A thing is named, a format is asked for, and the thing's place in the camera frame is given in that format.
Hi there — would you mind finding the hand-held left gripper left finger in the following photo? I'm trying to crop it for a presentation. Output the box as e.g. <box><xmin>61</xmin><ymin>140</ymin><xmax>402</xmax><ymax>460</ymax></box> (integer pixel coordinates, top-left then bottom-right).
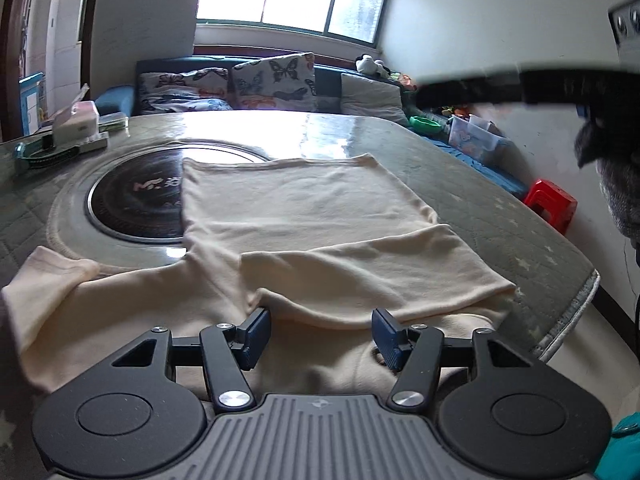
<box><xmin>111</xmin><ymin>307</ymin><xmax>273</xmax><ymax>416</ymax></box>

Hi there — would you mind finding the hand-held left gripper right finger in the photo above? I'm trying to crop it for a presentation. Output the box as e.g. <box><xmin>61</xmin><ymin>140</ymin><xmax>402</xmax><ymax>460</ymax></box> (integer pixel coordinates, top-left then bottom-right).
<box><xmin>371</xmin><ymin>307</ymin><xmax>533</xmax><ymax>413</ymax></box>

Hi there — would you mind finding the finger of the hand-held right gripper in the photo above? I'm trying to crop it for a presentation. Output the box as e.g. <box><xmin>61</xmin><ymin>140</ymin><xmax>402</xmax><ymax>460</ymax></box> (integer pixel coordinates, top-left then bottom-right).
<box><xmin>414</xmin><ymin>66</ymin><xmax>577</xmax><ymax>110</ymax></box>

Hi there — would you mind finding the cream shirt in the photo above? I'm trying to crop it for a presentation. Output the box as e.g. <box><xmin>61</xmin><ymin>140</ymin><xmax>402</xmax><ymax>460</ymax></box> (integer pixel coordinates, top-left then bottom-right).
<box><xmin>0</xmin><ymin>154</ymin><xmax>518</xmax><ymax>411</ymax></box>

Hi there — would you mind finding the clear plastic storage box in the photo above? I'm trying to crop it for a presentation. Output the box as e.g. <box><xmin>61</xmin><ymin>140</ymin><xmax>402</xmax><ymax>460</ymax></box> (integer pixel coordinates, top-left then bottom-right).
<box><xmin>447</xmin><ymin>114</ymin><xmax>503</xmax><ymax>166</ymax></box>

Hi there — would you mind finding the green bowl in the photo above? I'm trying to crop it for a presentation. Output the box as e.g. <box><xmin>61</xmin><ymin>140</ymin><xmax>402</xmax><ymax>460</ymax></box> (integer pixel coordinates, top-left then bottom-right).
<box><xmin>409</xmin><ymin>116</ymin><xmax>443</xmax><ymax>135</ymax></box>

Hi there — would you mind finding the grey pillow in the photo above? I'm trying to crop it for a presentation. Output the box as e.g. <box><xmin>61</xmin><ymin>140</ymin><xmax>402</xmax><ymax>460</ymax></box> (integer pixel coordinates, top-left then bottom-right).
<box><xmin>340</xmin><ymin>72</ymin><xmax>411</xmax><ymax>128</ymax></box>

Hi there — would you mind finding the black and white plush toy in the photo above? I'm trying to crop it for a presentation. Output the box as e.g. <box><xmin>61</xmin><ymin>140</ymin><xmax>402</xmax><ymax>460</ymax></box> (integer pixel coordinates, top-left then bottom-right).
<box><xmin>355</xmin><ymin>54</ymin><xmax>391</xmax><ymax>80</ymax></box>

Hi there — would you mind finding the red plastic stool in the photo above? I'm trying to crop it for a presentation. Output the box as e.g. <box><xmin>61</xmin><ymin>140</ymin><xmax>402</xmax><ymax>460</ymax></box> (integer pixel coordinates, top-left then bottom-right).
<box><xmin>523</xmin><ymin>178</ymin><xmax>578</xmax><ymax>236</ymax></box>

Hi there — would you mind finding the blue sofa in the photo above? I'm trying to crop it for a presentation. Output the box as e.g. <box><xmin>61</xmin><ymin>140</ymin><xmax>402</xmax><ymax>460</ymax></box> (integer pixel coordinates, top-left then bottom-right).
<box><xmin>95</xmin><ymin>52</ymin><xmax>531</xmax><ymax>201</ymax></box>

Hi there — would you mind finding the round black cooktop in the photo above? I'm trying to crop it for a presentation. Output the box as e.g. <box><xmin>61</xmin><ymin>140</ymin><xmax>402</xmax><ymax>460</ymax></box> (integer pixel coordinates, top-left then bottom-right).
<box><xmin>85</xmin><ymin>142</ymin><xmax>273</xmax><ymax>246</ymax></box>

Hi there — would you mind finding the white butterfly print pillow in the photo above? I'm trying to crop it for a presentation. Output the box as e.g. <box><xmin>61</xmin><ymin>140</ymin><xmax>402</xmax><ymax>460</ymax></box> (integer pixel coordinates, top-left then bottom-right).
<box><xmin>230</xmin><ymin>52</ymin><xmax>318</xmax><ymax>113</ymax></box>

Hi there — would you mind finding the green flat box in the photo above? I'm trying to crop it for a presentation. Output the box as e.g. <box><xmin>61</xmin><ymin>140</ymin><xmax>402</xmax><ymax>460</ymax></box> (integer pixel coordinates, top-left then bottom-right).
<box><xmin>97</xmin><ymin>112</ymin><xmax>131</xmax><ymax>133</ymax></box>

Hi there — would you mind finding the teal cloth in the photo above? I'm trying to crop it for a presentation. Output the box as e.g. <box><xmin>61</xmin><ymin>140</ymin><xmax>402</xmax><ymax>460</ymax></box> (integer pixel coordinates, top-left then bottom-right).
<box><xmin>597</xmin><ymin>412</ymin><xmax>640</xmax><ymax>480</ymax></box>

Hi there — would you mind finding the dark butterfly print pillow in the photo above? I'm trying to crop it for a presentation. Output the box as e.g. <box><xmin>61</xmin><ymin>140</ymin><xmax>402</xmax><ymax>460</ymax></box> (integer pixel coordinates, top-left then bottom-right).
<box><xmin>137</xmin><ymin>67</ymin><xmax>233</xmax><ymax>116</ymax></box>

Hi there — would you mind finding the teal tray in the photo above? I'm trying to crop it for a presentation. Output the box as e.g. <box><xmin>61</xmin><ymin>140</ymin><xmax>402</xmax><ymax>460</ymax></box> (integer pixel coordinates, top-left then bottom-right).
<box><xmin>14</xmin><ymin>132</ymin><xmax>110</xmax><ymax>173</ymax></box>

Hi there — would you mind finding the white box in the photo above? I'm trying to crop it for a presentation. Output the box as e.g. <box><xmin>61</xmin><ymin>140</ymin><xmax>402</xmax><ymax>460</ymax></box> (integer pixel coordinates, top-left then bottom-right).
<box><xmin>52</xmin><ymin>101</ymin><xmax>101</xmax><ymax>143</ymax></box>

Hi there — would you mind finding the clear plastic bag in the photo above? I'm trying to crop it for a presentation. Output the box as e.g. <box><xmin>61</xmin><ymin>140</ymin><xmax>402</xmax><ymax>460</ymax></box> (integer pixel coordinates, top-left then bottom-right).
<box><xmin>52</xmin><ymin>82</ymin><xmax>92</xmax><ymax>126</ymax></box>

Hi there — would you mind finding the small blue and white cabinet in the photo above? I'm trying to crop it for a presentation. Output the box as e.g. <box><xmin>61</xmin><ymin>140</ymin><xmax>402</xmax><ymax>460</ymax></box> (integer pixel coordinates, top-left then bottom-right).
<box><xmin>19</xmin><ymin>72</ymin><xmax>48</xmax><ymax>132</ymax></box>

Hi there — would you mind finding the dark wooden door frame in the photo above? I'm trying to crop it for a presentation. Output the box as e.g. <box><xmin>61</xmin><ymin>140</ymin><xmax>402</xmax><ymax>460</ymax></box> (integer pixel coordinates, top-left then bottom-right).
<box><xmin>0</xmin><ymin>0</ymin><xmax>106</xmax><ymax>143</ymax></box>

